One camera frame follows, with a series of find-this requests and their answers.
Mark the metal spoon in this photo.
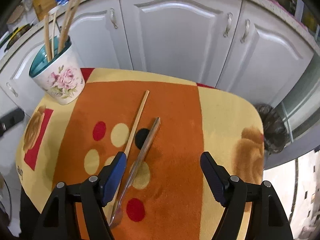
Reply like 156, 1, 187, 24
108, 117, 161, 228

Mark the wooden chopstick four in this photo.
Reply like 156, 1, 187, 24
124, 90, 150, 157

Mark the wooden chopstick one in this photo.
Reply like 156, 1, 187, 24
44, 15, 52, 62

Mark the wooden chopstick three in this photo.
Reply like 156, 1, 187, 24
60, 0, 85, 51

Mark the light wooden chopstick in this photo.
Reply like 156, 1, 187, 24
51, 17, 56, 59

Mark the wooden chopstick two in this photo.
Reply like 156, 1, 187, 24
58, 0, 81, 53

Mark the floral utensil holder bucket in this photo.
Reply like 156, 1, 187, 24
29, 36, 85, 105

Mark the orange yellow patterned mat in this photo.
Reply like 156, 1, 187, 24
15, 67, 265, 240

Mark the black trash bag bin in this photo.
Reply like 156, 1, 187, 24
255, 103, 289, 154

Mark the yellow black casserole pot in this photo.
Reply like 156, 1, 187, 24
4, 24, 33, 51

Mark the round bamboo steamer tray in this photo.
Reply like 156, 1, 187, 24
7, 2, 24, 24

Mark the white small bowl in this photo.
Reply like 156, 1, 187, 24
48, 5, 60, 17

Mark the wooden cutting board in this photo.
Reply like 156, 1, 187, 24
33, 0, 57, 21

